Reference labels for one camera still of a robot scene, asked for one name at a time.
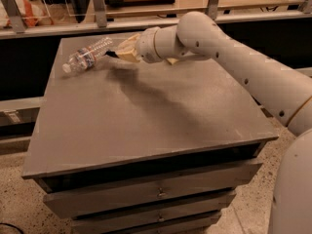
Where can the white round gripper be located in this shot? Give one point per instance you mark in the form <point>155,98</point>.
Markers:
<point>145,45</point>

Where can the dark blue rxbar wrapper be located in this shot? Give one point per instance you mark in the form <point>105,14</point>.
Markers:
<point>111,54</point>

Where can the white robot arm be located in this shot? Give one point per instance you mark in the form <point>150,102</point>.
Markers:
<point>284,92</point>

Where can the clear plastic water bottle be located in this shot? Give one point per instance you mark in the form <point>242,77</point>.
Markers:
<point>86,57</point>

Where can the green yellow sponge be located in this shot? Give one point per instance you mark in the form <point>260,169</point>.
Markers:
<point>172,61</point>

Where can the grey drawer cabinet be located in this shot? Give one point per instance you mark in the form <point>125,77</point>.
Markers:
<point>123,121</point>

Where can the orange white bag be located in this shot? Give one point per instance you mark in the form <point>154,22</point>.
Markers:
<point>32,14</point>

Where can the top grey drawer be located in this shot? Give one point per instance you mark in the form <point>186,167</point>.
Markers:
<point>121,194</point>

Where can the grey drawer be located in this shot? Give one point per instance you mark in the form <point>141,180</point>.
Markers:
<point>153,212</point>
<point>121,194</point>
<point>175,225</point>

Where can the metal railing frame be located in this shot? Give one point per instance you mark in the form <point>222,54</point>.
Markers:
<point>99,17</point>

